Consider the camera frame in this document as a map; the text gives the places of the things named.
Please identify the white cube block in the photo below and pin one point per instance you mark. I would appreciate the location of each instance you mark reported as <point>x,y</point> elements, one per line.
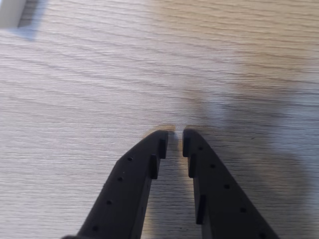
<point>10,12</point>

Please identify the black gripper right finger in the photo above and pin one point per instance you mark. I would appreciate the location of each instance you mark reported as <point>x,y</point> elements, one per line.
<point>224,211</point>

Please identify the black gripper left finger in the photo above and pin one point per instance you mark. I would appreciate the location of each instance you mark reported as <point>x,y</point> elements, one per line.
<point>124,199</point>

